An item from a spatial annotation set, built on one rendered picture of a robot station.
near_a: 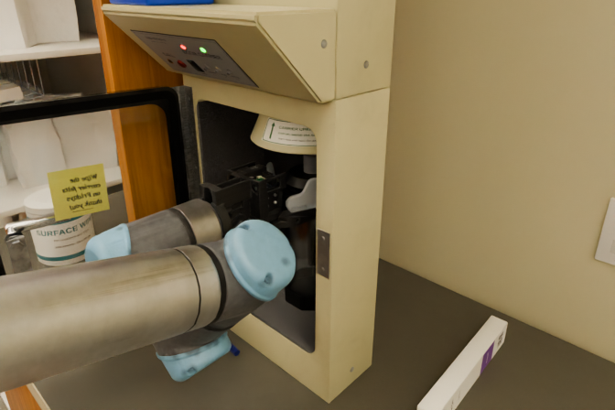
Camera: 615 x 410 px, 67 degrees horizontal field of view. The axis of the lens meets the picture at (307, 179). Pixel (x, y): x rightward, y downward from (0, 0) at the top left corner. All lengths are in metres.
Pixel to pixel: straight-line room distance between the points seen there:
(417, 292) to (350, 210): 0.44
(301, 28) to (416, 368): 0.60
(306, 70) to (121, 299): 0.28
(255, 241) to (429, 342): 0.54
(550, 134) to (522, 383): 0.41
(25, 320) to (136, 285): 0.08
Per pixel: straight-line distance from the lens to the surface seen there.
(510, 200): 0.96
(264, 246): 0.44
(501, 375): 0.89
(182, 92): 0.79
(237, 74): 0.59
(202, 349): 0.54
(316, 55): 0.51
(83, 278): 0.38
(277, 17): 0.47
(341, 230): 0.62
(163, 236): 0.58
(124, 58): 0.80
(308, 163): 0.74
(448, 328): 0.96
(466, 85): 0.94
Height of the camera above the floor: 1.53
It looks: 22 degrees down
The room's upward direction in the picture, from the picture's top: straight up
